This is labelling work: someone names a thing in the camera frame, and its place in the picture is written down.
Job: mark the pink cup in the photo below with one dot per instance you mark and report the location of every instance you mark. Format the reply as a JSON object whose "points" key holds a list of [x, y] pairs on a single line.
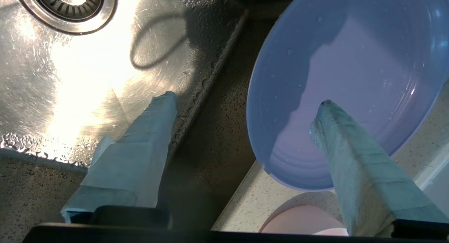
{"points": [[305, 222]]}

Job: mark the right gripper tissue-wrapped right finger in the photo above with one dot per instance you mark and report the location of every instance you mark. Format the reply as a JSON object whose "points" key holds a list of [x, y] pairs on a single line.
{"points": [[361, 172]]}

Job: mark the stainless steel sink basin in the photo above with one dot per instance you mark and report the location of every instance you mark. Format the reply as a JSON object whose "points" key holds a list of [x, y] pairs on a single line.
{"points": [[87, 78]]}

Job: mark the right gripper tissue-wrapped left finger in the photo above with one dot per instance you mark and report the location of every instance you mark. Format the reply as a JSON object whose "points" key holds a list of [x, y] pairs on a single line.
{"points": [[133, 158]]}

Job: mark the purple round plate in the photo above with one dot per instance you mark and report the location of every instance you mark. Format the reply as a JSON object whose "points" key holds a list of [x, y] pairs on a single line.
{"points": [[350, 60]]}

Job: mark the metal sink drain strainer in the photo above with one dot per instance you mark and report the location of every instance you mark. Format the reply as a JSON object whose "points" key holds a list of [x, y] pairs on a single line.
{"points": [[70, 7]]}

